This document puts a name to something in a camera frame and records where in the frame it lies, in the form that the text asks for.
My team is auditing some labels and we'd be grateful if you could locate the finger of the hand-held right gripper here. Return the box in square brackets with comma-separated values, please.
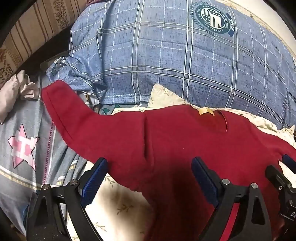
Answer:
[282, 154, 296, 173]
[265, 165, 293, 193]

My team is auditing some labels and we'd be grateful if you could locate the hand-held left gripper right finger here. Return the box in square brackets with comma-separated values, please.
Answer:
[191, 157, 271, 241]

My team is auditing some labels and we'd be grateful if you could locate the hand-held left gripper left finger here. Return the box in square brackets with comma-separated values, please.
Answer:
[26, 158, 108, 241]

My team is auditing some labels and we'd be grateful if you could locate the red knit garment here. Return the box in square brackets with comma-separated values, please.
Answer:
[41, 80, 296, 241]

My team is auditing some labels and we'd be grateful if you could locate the cream leaf-print bedsheet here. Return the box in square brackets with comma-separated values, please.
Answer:
[67, 0, 296, 241]

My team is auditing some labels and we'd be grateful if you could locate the grey star-print duvet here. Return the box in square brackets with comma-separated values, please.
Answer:
[0, 76, 93, 235]

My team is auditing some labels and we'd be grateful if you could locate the pale pink cloth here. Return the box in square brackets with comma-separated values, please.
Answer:
[0, 70, 41, 124]

